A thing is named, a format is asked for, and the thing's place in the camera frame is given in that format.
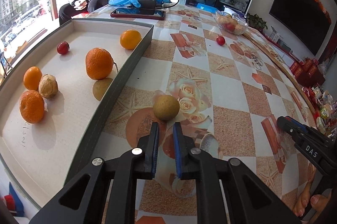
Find large mandarin in tray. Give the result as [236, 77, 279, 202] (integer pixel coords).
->
[85, 47, 114, 80]

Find red cherry tomato in tray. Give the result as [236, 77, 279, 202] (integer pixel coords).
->
[56, 41, 70, 55]

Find white printed bag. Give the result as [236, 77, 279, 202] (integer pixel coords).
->
[230, 11, 247, 20]

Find black cable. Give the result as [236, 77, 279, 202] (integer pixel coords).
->
[155, 0, 181, 10]

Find potted green plant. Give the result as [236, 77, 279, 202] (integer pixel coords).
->
[247, 13, 268, 32]

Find grey rimmed white tray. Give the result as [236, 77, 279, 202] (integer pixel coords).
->
[1, 18, 154, 207]

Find red cherry tomato far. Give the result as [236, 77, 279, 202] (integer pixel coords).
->
[216, 35, 226, 46]

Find red cased tablet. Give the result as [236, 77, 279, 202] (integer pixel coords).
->
[110, 7, 166, 20]

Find small orange in tray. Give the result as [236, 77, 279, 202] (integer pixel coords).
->
[23, 66, 42, 91]

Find red gift boxes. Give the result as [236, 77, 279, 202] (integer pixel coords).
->
[290, 57, 325, 88]

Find yellow-brown round fruit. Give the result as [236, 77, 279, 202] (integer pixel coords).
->
[153, 95, 180, 121]

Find orange mandarin far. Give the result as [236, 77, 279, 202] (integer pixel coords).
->
[19, 90, 45, 124]

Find glass fruit bowl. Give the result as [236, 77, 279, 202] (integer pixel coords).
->
[215, 11, 249, 35]

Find black television screen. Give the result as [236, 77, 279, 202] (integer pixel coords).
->
[269, 0, 331, 55]

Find person's hand holding gripper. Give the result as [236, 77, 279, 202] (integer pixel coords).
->
[292, 164, 331, 223]

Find tan walnut-like fruit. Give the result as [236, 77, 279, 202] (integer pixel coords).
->
[38, 74, 59, 99]

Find blue plastic stool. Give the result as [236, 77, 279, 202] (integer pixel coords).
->
[197, 3, 218, 13]

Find orange in tray corner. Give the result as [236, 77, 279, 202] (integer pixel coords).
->
[119, 29, 142, 50]

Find yellow-brown fruit in tray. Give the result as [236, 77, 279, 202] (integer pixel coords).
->
[92, 77, 112, 101]

